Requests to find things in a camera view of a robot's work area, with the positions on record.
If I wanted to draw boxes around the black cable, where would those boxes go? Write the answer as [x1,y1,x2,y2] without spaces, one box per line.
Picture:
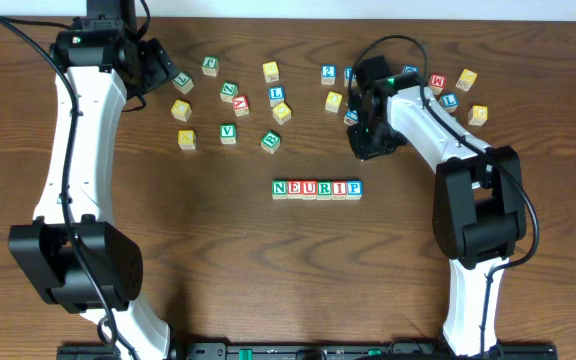
[346,34,541,360]
[0,0,152,360]

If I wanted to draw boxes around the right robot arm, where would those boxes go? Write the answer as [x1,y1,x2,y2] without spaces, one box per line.
[348,70,534,357]

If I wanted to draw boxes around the red I block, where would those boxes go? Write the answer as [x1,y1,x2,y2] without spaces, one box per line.
[331,180,348,200]

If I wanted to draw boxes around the green R block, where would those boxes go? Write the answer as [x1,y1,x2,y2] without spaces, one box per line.
[317,181,333,200]

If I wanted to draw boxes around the red U block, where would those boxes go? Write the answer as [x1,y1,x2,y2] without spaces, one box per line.
[302,180,318,200]

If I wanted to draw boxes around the yellow C block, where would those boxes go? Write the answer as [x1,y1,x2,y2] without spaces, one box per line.
[171,100,192,122]

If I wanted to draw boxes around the green Z block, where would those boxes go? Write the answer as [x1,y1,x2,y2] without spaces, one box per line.
[219,81,239,103]

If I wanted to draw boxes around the green L block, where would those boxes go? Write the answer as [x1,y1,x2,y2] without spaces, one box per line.
[172,72,194,94]

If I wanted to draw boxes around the right black cable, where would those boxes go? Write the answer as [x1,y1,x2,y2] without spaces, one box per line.
[346,34,541,360]

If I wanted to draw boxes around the red A block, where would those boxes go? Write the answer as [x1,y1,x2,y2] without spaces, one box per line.
[232,95,250,117]

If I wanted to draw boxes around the yellow G block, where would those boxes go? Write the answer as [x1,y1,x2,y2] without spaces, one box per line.
[468,105,488,126]

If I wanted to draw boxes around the left black cable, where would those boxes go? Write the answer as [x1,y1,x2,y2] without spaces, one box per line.
[0,0,152,360]

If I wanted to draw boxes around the blue P block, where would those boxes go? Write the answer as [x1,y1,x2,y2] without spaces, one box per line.
[346,180,363,200]

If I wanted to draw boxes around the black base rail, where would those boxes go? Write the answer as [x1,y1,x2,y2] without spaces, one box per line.
[56,341,559,360]

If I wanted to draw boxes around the red E block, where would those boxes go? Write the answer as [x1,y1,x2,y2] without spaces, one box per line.
[287,180,303,199]

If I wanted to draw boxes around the blue l block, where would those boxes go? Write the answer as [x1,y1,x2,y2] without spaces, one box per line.
[439,93,459,113]
[268,86,285,107]

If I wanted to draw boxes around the blue d block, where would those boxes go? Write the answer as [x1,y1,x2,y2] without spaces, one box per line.
[344,67,356,87]
[402,65,419,74]

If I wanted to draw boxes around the green N block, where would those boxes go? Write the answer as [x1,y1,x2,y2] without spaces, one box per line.
[272,180,287,200]

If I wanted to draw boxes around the green V block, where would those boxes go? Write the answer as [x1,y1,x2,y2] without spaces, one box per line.
[220,124,237,145]

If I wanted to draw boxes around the blue L block right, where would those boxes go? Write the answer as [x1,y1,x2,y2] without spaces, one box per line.
[439,93,459,113]

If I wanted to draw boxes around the yellow o block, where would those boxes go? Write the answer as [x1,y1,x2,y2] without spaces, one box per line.
[325,91,343,113]
[272,102,292,125]

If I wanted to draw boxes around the red M block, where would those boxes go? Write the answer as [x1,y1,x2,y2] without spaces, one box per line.
[428,73,446,96]

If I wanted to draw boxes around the blue 2 block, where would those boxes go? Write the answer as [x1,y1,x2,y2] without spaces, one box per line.
[321,64,337,86]

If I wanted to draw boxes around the yellow block top right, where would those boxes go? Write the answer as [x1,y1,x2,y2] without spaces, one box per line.
[456,68,478,92]

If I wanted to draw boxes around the blue D block right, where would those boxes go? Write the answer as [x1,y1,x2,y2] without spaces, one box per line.
[402,65,419,74]

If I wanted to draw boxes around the yellow S block top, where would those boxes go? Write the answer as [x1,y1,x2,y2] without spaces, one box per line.
[262,61,280,83]

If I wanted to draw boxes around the green B block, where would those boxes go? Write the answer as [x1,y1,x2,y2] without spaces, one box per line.
[260,131,281,154]

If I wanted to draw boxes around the yellow O block centre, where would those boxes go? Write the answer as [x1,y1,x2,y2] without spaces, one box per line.
[325,91,343,113]

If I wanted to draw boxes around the yellow K block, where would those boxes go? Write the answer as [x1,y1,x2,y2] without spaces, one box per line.
[177,130,197,150]

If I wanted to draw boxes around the blue T block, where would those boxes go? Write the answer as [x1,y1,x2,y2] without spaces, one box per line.
[344,110,359,126]

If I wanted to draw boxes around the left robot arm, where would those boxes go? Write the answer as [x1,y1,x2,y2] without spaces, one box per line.
[9,11,180,359]

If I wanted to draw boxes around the green J block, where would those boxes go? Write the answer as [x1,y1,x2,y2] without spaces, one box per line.
[201,56,219,77]

